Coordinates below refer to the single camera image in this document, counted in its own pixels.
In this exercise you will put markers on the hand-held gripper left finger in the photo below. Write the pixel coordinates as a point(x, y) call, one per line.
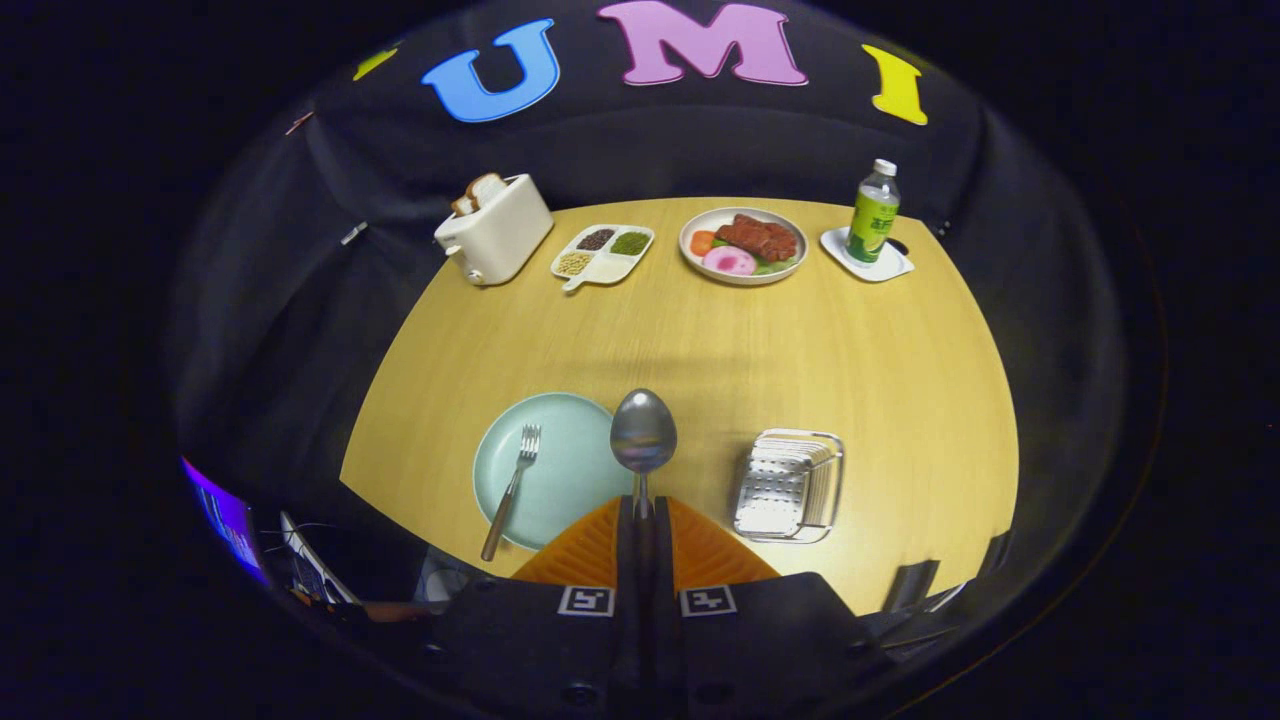
point(628, 560)

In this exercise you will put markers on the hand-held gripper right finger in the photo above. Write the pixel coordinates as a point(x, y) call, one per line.
point(662, 560)

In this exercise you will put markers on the metal spoon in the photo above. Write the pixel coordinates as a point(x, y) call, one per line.
point(643, 430)

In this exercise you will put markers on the pale teal round plate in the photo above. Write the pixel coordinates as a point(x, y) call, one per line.
point(570, 470)

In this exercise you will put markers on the black table clamp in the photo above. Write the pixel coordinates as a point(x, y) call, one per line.
point(995, 555)
point(912, 585)

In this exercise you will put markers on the white divided snack dish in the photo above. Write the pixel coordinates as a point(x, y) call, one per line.
point(608, 269)

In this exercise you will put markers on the beige round food plate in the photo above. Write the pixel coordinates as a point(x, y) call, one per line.
point(690, 262)

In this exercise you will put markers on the yellow beans portion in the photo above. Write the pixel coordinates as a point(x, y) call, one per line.
point(573, 263)

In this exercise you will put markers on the pink ham slice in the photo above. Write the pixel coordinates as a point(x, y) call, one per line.
point(729, 261)

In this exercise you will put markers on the light grey laptop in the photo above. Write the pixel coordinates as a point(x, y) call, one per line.
point(315, 565)

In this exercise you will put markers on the green lettuce leaf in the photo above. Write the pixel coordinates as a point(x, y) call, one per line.
point(780, 266)

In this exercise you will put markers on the green beans portion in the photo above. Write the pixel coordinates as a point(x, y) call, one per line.
point(630, 243)

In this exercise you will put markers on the orange carrot slice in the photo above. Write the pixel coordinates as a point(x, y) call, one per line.
point(702, 242)

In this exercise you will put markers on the dark red beans portion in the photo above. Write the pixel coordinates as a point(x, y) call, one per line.
point(596, 239)

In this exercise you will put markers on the brown grilled meat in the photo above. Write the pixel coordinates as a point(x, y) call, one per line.
point(760, 238)

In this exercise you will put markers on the cream white toaster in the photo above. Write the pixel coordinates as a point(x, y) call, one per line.
point(500, 238)

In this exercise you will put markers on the white square coaster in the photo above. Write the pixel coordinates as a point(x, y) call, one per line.
point(895, 268)

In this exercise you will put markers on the small toast bread slice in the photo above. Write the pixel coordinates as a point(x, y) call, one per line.
point(462, 203)

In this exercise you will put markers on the green label drink bottle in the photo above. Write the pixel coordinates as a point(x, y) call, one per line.
point(872, 225)

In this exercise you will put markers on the large toast bread slice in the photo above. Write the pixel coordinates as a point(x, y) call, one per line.
point(487, 189)

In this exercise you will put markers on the purple lit monitor screen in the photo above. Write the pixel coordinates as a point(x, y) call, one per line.
point(225, 515)

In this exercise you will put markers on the white cloth clip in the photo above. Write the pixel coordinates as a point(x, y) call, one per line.
point(352, 233)

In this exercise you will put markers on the pink cloth clip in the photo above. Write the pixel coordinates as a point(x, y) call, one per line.
point(298, 122)

